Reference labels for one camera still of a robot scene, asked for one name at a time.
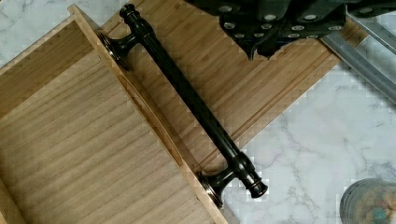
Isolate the black drawer handle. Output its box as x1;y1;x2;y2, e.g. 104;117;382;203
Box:
99;4;268;207

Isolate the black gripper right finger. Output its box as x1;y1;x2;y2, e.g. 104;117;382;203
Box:
258;4;347;58

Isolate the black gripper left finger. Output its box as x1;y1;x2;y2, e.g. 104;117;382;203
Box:
219;4;284;61

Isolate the wooden cutting board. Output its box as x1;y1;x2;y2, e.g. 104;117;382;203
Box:
101;0;370;174

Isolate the wooden drawer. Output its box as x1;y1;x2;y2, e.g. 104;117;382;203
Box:
1;6;230;224

